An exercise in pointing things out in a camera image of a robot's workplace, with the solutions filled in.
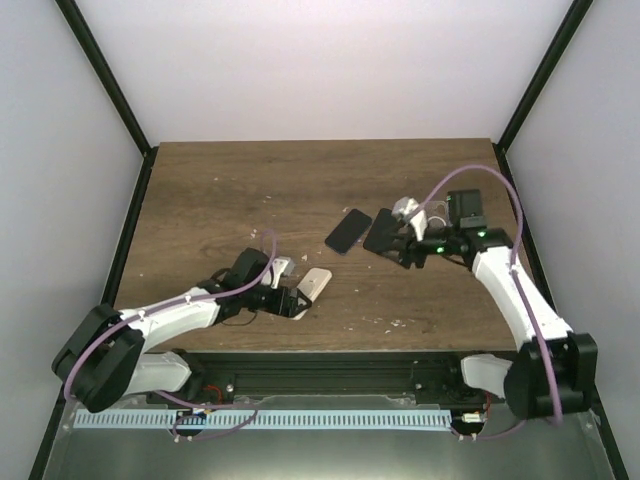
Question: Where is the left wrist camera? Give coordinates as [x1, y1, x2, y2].
[270, 257, 295, 289]

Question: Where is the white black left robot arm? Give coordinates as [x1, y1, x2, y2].
[52, 248, 332, 413]

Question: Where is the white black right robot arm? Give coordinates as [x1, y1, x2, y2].
[364, 189, 598, 420]

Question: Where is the clear phone case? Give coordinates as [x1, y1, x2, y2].
[424, 200, 450, 229]

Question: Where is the black right frame post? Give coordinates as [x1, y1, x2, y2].
[497, 0, 599, 149]

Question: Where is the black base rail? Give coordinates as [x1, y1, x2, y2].
[492, 143, 629, 480]
[28, 146, 159, 480]

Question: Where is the blue edged black smartphone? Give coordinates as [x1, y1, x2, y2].
[324, 209, 373, 255]

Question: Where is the beige phone case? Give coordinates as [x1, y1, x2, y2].
[293, 267, 332, 321]

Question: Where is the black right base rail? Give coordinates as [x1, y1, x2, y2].
[492, 143, 629, 480]

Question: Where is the light blue slotted cable duct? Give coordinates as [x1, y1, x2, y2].
[73, 409, 452, 431]

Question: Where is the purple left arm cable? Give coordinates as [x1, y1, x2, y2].
[63, 229, 280, 444]

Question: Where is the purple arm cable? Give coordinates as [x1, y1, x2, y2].
[414, 165, 564, 441]
[63, 229, 280, 444]

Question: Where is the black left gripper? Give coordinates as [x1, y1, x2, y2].
[243, 284, 312, 319]

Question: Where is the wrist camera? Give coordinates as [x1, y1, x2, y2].
[270, 257, 295, 289]
[391, 197, 428, 242]

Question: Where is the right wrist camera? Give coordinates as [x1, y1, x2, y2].
[391, 197, 428, 242]

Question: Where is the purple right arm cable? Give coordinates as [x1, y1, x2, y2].
[414, 165, 564, 441]

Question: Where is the black front mounting rail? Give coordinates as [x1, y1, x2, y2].
[175, 351, 487, 408]

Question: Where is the black left frame post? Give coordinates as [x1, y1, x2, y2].
[53, 0, 153, 156]

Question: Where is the black frame post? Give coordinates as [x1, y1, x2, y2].
[497, 0, 599, 149]
[53, 0, 153, 156]

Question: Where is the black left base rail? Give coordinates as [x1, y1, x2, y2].
[28, 146, 159, 480]

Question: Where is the grey metal front plate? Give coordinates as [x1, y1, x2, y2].
[44, 397, 614, 479]

